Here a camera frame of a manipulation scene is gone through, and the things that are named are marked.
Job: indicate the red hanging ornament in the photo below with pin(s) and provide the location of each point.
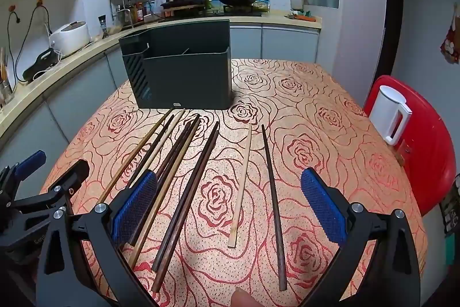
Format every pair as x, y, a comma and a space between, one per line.
450, 48

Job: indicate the light bamboo chopstick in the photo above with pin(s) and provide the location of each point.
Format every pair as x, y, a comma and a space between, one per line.
242, 180
162, 141

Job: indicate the white electric kettle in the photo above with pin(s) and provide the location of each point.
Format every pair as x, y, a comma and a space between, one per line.
390, 114

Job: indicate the pepper grinder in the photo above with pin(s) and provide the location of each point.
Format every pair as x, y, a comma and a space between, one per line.
103, 24

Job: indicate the black thin chopstick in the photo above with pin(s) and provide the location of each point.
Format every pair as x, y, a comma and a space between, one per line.
149, 153

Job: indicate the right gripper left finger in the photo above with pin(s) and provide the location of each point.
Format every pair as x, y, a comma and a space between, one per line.
111, 225

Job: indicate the dark wooden chopstick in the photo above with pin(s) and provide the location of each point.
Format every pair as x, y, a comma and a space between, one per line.
282, 277

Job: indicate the white rice cooker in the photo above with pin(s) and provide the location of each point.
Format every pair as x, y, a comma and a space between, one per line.
70, 38

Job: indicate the dark brown chopstick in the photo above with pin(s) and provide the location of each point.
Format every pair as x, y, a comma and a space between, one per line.
160, 274
181, 204

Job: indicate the black electric griddle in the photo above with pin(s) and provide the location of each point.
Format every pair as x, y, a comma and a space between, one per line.
44, 61

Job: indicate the person right hand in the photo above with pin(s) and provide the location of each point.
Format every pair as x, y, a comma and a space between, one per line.
241, 298

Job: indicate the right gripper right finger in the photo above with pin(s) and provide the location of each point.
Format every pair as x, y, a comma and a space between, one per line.
342, 225

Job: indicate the tan wooden chopstick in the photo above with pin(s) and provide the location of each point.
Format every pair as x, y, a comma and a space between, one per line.
130, 158

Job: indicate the light tan chopstick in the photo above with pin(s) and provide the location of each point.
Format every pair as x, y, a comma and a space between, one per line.
164, 188

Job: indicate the red plastic chair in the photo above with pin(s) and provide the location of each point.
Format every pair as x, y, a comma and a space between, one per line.
430, 163

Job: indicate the orange cloth on counter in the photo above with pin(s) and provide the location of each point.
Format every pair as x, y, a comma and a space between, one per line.
305, 18

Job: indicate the black glass cooktop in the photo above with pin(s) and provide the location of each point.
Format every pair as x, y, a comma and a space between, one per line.
200, 11

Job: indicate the glass jar with utensils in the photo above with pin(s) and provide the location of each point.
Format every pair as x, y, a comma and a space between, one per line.
5, 88

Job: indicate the dark green utensil holder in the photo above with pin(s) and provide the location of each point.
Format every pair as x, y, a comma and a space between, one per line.
184, 65

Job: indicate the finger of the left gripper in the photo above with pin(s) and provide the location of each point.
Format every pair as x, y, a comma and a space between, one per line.
27, 167
68, 184

